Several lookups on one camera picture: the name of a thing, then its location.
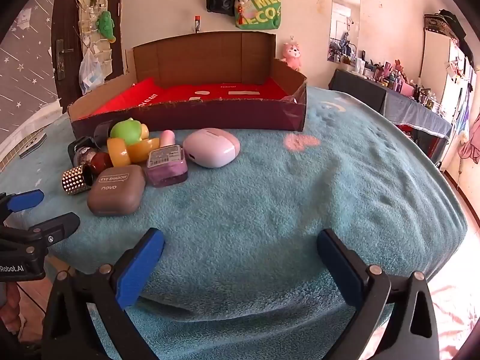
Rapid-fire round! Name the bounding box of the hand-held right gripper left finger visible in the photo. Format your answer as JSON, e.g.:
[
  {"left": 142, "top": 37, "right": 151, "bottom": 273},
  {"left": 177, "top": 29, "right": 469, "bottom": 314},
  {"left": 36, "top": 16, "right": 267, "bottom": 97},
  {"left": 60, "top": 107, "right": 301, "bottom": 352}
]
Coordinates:
[{"left": 41, "top": 228, "right": 177, "bottom": 360}]

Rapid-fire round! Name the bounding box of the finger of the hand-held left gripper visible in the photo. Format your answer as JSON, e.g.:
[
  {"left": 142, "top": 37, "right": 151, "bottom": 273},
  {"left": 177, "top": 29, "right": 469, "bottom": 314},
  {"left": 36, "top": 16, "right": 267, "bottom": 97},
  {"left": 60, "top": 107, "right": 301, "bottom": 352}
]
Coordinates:
[
  {"left": 0, "top": 212, "right": 81, "bottom": 252},
  {"left": 0, "top": 189, "right": 45, "bottom": 220}
]

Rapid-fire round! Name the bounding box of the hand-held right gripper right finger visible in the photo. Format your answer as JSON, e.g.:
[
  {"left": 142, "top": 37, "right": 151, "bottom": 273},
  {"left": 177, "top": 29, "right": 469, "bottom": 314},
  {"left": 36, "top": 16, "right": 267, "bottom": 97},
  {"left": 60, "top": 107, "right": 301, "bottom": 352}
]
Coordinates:
[{"left": 317, "top": 229, "right": 439, "bottom": 360}]

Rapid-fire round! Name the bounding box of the brown eyeshadow case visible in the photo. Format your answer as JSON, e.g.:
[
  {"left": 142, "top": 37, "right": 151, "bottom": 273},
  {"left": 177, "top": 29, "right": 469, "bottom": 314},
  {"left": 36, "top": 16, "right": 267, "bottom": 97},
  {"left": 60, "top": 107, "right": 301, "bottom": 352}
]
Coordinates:
[{"left": 87, "top": 165, "right": 146, "bottom": 217}]

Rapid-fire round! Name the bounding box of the glitter jar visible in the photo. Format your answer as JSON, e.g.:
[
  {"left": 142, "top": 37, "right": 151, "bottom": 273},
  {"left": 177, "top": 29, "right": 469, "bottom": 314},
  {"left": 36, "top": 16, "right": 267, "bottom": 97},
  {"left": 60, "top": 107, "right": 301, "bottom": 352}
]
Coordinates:
[{"left": 73, "top": 148, "right": 99, "bottom": 167}]

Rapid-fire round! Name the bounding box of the dark red ball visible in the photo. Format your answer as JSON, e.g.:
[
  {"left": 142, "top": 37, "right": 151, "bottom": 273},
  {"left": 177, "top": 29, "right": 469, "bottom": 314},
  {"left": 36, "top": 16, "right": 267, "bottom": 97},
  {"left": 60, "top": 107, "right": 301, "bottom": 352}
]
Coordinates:
[{"left": 90, "top": 152, "right": 113, "bottom": 173}]

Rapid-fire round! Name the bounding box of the amber round disc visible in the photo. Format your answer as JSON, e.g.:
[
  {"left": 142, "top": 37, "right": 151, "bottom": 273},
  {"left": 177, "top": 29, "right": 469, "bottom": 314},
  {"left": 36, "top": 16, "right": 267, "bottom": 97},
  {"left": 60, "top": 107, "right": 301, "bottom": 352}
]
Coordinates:
[
  {"left": 127, "top": 138, "right": 161, "bottom": 164},
  {"left": 107, "top": 137, "right": 132, "bottom": 168}
]

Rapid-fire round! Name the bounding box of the purple labelled glass bottle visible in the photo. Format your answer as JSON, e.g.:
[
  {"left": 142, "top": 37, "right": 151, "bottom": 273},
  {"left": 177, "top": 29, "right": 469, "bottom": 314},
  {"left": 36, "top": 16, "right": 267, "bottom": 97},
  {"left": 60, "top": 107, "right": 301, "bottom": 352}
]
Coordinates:
[{"left": 145, "top": 146, "right": 188, "bottom": 188}]

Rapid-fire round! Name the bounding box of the green yellow toy figure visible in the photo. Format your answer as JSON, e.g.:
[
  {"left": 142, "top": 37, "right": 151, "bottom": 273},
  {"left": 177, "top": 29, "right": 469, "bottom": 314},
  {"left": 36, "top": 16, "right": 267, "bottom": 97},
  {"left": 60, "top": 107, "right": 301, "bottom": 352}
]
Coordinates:
[{"left": 110, "top": 118, "right": 151, "bottom": 147}]

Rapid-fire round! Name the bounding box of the lavender pink rounded case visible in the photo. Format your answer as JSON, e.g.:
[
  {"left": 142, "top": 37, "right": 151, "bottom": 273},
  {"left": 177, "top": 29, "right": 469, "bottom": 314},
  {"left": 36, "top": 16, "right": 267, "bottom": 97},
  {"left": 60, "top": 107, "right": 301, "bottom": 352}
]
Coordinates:
[{"left": 183, "top": 128, "right": 241, "bottom": 169}]

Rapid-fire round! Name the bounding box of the brown cardboard box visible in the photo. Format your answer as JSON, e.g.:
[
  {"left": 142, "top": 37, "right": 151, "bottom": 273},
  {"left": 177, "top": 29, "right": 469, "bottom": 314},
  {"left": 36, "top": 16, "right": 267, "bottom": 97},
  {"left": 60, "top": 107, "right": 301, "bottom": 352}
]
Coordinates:
[{"left": 67, "top": 31, "right": 308, "bottom": 141}]

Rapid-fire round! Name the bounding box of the pink bed sheet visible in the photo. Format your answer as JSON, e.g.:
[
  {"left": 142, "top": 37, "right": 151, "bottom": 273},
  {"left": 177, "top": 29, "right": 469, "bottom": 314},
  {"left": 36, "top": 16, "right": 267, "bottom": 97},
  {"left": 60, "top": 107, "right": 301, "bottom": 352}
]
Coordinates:
[{"left": 427, "top": 259, "right": 480, "bottom": 346}]

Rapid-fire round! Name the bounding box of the translucent plastic bag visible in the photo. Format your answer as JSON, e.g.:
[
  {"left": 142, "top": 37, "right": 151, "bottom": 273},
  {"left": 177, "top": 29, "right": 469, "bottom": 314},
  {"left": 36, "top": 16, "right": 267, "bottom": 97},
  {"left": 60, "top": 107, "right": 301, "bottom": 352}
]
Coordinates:
[{"left": 79, "top": 49, "right": 106, "bottom": 95}]

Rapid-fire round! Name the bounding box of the desk with blue cloth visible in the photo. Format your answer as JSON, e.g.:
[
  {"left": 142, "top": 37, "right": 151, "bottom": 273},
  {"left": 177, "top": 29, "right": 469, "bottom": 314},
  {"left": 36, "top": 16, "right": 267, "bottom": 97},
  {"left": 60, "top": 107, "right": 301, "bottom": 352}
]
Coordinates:
[{"left": 329, "top": 68, "right": 454, "bottom": 151}]

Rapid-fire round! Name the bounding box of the pink hanging garment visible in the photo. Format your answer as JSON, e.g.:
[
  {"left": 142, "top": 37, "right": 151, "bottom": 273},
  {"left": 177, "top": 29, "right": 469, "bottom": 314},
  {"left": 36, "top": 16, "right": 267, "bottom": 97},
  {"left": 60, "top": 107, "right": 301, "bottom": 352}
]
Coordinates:
[{"left": 457, "top": 114, "right": 480, "bottom": 166}]

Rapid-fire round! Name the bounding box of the dark brown door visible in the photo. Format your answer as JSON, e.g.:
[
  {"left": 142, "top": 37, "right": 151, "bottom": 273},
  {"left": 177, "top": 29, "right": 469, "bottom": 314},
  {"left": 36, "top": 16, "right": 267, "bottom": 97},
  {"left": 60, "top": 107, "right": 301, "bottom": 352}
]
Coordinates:
[{"left": 50, "top": 0, "right": 124, "bottom": 102}]

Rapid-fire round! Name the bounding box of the green plush toy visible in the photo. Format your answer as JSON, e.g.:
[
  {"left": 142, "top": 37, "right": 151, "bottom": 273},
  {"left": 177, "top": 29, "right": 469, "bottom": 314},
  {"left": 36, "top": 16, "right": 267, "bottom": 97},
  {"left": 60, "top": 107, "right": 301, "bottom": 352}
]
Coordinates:
[{"left": 95, "top": 10, "right": 117, "bottom": 43}]

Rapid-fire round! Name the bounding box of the red paper bag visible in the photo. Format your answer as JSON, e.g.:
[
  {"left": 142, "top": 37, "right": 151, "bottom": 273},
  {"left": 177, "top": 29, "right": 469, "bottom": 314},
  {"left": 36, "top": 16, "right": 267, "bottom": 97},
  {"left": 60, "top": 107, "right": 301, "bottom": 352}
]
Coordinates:
[{"left": 88, "top": 77, "right": 291, "bottom": 117}]

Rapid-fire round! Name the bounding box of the row of cosmetics bottles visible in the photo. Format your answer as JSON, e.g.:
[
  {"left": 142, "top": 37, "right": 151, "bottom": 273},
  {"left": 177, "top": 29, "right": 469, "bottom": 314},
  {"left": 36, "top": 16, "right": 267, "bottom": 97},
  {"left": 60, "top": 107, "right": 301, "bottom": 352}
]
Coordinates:
[{"left": 350, "top": 50, "right": 451, "bottom": 115}]

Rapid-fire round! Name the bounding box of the clear hanging pocket organizer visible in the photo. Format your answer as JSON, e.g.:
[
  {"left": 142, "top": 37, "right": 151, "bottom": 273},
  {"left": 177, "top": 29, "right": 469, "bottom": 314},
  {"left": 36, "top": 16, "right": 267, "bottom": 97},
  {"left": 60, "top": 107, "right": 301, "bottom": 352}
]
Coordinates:
[{"left": 75, "top": 0, "right": 113, "bottom": 79}]

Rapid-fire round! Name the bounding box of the pink plush toy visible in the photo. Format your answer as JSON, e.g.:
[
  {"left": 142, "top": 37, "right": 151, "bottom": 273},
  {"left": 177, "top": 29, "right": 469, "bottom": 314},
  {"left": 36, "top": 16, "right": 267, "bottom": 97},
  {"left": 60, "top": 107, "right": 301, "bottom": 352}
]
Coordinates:
[{"left": 280, "top": 42, "right": 304, "bottom": 72}]

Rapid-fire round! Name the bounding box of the white cabinet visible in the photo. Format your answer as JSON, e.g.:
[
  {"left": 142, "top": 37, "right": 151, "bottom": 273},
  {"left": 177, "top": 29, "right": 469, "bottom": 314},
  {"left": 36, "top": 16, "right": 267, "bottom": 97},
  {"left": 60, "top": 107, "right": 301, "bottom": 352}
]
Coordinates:
[{"left": 418, "top": 26, "right": 464, "bottom": 94}]

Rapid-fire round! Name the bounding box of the leopard print bag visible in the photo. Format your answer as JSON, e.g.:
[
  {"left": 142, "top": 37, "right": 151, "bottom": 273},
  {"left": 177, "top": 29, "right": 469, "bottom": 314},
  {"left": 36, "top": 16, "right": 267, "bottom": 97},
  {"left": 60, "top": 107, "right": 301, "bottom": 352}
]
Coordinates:
[{"left": 424, "top": 12, "right": 460, "bottom": 40}]

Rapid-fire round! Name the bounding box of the green tote bag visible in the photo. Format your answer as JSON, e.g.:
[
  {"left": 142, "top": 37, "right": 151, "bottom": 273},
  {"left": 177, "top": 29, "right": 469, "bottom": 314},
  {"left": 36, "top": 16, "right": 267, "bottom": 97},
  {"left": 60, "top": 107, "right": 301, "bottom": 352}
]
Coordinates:
[{"left": 235, "top": 0, "right": 283, "bottom": 31}]

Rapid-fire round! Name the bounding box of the white charm with red tassel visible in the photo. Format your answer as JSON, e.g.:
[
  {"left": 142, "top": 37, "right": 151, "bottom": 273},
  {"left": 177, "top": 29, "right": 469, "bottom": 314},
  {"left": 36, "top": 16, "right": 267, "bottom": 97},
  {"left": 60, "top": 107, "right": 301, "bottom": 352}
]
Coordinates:
[{"left": 234, "top": 0, "right": 251, "bottom": 27}]

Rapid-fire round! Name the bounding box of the metal door handle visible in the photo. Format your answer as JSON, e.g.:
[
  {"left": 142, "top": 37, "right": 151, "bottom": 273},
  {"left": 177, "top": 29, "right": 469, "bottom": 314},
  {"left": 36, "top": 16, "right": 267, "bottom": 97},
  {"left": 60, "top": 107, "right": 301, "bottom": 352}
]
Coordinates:
[{"left": 55, "top": 39, "right": 74, "bottom": 71}]

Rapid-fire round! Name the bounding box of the wall mirror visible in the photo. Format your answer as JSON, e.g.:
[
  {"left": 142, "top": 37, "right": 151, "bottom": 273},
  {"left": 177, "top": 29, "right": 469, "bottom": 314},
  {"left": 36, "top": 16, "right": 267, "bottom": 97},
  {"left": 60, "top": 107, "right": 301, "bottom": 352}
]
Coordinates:
[{"left": 328, "top": 0, "right": 361, "bottom": 64}]

